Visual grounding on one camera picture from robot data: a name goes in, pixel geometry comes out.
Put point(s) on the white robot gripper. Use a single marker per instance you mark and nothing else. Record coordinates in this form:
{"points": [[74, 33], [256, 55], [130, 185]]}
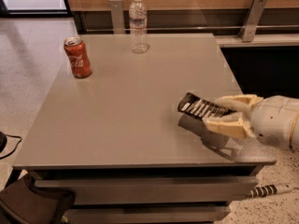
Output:
{"points": [[272, 119]]}

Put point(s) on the black rxbar chocolate wrapper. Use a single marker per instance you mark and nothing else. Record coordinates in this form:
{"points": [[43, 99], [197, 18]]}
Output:
{"points": [[199, 108]]}

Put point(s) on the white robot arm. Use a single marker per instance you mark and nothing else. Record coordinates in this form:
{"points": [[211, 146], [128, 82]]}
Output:
{"points": [[274, 121]]}

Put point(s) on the clear plastic water bottle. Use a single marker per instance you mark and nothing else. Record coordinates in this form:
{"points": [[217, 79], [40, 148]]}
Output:
{"points": [[138, 18]]}

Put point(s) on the upper grey drawer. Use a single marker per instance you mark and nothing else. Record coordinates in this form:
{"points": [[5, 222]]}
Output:
{"points": [[154, 190]]}

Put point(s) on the grey drawer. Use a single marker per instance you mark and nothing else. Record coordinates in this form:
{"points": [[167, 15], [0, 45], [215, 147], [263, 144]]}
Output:
{"points": [[154, 190], [149, 215]]}

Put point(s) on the red coca-cola can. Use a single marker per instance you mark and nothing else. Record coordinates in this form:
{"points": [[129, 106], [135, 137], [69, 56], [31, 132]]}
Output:
{"points": [[76, 52]]}

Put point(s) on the lower grey drawer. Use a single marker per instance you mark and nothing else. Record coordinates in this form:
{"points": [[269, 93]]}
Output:
{"points": [[149, 215]]}

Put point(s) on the black chair seat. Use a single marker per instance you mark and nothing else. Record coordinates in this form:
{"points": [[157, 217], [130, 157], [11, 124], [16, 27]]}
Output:
{"points": [[23, 203]]}

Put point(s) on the right metal bracket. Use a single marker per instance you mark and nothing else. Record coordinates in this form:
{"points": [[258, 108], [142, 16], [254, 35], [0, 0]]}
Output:
{"points": [[248, 30]]}

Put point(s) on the metal bracket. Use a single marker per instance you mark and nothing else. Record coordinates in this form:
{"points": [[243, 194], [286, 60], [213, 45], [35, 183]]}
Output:
{"points": [[116, 11], [248, 30]]}

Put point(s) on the horizontal metal rail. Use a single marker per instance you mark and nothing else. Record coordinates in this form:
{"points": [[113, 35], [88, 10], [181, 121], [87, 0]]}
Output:
{"points": [[205, 28]]}

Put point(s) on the left metal bracket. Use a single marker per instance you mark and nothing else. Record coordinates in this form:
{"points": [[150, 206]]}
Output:
{"points": [[116, 11]]}

